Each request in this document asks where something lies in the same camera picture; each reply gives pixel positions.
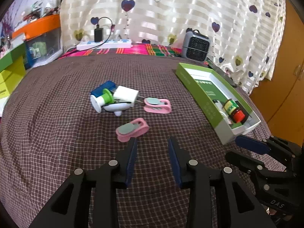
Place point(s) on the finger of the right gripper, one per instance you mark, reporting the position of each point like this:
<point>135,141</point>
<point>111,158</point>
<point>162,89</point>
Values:
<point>251,144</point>
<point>243,162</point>

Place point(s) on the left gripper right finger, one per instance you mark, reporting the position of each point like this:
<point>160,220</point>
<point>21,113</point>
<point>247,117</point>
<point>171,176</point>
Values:
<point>215,194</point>

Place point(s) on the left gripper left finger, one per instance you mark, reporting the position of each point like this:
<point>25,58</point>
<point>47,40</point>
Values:
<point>69,205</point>

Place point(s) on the silver lighter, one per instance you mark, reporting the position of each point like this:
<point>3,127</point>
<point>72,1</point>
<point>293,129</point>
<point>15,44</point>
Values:
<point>223,112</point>

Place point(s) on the red cap medicine bottle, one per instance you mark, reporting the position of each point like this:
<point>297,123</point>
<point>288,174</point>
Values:
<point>233,111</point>

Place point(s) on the pink clip front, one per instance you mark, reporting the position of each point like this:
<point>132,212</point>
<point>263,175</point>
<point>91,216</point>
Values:
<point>134,128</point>

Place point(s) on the pink clip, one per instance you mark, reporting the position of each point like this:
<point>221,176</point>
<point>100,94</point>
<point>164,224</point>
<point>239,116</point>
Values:
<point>134,128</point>
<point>157,106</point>

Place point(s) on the white black oval gadget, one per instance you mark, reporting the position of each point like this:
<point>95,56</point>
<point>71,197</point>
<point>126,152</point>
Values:
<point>118,107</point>

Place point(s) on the pink clip back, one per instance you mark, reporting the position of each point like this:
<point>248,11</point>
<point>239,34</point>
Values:
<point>157,106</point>

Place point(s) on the green white spool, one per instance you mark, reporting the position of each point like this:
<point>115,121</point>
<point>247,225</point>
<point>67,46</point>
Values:
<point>106,98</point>

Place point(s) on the white usb charger plug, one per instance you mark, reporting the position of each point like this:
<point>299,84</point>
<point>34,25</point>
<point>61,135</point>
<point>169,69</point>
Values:
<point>125,94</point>

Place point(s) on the blue usb stick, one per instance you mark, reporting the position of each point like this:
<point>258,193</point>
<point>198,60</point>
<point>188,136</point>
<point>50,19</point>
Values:
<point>109,85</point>

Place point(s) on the right hand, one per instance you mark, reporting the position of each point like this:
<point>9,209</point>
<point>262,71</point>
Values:
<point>271,212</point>

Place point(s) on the wooden wardrobe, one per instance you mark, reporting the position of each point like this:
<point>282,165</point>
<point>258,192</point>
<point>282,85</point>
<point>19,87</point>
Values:
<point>280,100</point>

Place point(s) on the green white cardboard box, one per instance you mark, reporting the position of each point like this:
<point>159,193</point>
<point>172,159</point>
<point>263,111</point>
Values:
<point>211,91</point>

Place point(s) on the black smartphone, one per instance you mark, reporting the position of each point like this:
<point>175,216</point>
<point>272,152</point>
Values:
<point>222,74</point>

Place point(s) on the grey portable fan heater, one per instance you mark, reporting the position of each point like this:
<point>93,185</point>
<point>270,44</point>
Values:
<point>195,45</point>

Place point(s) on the heart pattern curtain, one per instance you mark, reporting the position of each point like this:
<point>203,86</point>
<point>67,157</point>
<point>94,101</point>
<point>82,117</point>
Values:
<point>245,35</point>

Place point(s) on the colourful plaid cloth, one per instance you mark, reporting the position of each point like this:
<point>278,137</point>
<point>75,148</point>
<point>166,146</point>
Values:
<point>136,49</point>

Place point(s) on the yellow green shoe box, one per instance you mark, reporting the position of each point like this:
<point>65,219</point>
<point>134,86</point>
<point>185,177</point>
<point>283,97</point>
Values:
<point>12,72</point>

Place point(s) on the orange lid storage bin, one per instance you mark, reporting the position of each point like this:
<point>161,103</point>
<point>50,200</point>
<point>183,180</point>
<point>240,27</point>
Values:
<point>42,39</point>

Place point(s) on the black charger adapter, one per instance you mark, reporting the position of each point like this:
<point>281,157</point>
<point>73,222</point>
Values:
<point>98,35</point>

